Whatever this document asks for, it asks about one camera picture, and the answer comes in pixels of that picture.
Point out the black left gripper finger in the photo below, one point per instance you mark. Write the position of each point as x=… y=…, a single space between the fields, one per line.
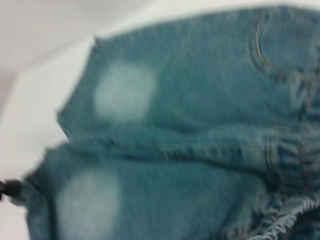
x=11 y=188

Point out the blue denim shorts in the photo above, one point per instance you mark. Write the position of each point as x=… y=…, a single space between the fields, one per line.
x=190 y=140

